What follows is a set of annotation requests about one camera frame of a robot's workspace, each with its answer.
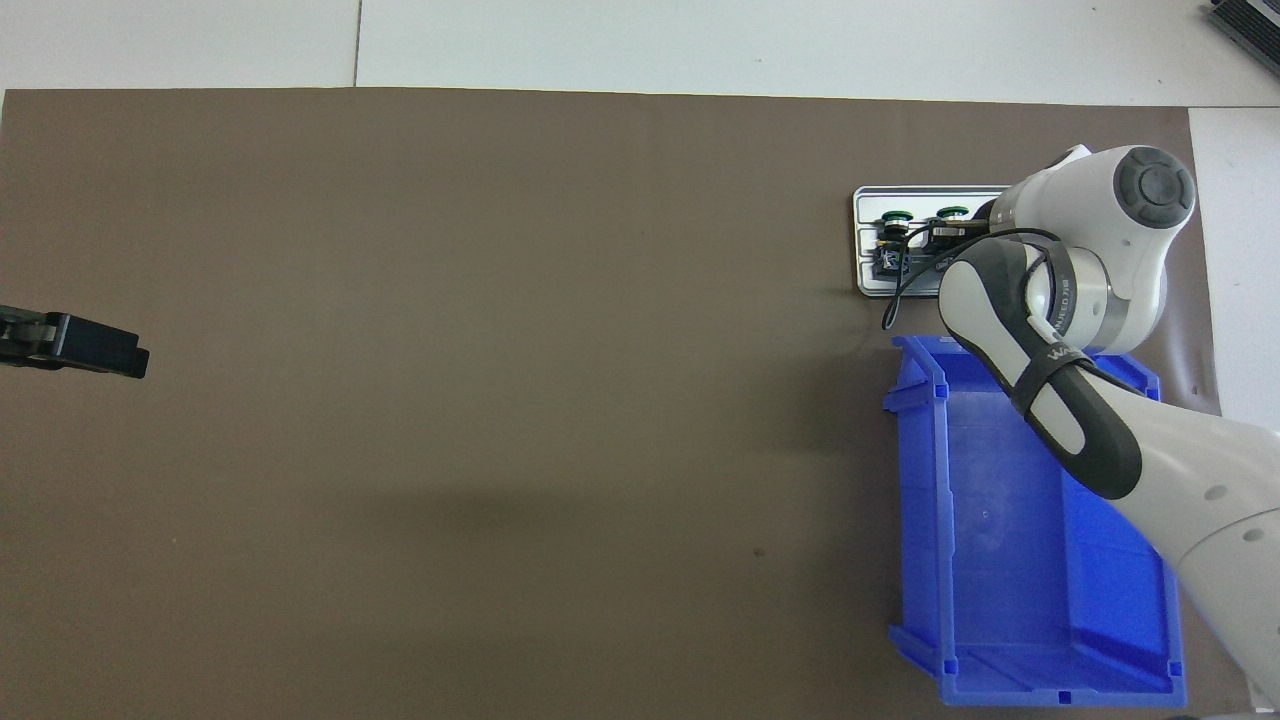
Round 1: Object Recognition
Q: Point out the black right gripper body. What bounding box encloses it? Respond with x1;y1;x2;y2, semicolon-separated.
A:
930;222;993;263

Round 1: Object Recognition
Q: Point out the grey metal tray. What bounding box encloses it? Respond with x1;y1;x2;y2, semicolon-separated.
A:
852;185;1013;299

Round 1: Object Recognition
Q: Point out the blue plastic storage bin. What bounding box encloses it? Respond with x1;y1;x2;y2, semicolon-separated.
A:
882;335;1188;709

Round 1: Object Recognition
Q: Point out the grey ribbed device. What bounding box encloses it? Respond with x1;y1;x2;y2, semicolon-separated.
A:
1205;0;1280;63

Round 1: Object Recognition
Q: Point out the brown table mat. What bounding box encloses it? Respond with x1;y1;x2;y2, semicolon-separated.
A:
0;88;1256;720

